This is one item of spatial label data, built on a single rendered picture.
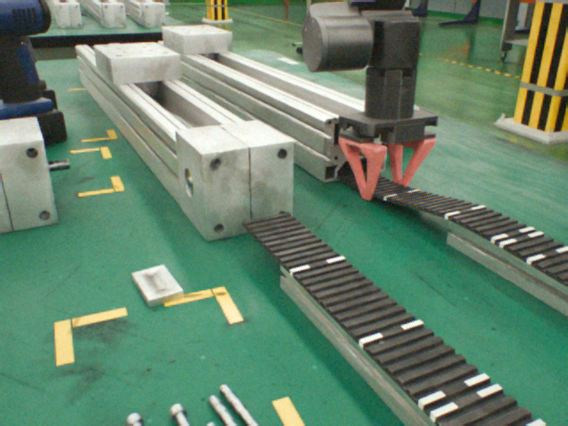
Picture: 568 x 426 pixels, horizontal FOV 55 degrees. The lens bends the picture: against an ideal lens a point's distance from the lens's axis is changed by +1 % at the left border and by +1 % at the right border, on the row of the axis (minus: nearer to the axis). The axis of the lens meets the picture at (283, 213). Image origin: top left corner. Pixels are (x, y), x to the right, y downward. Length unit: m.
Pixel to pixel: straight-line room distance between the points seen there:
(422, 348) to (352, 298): 0.07
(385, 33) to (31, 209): 0.42
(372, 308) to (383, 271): 0.12
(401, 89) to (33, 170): 0.40
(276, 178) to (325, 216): 0.08
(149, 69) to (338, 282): 0.59
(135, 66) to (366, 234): 0.50
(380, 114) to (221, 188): 0.20
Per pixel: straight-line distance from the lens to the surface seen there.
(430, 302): 0.48
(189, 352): 0.42
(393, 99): 0.62
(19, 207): 0.63
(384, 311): 0.40
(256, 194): 0.56
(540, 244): 0.53
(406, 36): 0.62
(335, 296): 0.41
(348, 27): 0.59
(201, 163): 0.53
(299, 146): 0.75
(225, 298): 0.47
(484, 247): 0.54
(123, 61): 0.91
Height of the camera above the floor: 1.04
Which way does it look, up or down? 25 degrees down
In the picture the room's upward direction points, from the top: straight up
